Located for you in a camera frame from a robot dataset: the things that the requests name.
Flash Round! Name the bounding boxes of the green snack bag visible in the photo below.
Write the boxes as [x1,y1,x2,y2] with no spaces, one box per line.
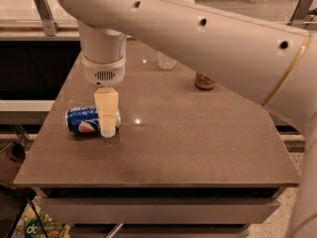
[23,205,70,238]

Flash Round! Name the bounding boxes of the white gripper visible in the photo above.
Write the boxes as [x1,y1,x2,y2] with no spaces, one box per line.
[80,55,126,138]

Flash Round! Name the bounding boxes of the clear plastic water bottle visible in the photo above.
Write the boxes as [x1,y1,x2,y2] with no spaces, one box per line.
[158,52,176,70]

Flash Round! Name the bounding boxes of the blue pepsi can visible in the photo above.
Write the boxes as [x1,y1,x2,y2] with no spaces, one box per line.
[64,104,121,137]

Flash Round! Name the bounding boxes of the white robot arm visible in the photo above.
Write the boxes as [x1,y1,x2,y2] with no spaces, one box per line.
[57,0,317,238]

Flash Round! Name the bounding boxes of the right metal railing bracket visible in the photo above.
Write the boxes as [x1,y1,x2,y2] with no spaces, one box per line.
[287,0,314,28]

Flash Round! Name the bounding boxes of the orange lacroix can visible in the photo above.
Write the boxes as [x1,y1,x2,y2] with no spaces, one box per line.
[194,72,216,90]

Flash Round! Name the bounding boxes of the black chair frame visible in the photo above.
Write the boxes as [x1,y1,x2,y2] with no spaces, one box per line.
[0,180,36,238]

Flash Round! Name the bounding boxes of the left metal railing bracket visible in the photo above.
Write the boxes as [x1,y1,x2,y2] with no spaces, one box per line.
[34,0,58,37]

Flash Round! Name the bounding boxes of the metal railing bracket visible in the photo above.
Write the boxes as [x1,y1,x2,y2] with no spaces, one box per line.
[287,0,314,28]
[34,0,58,37]

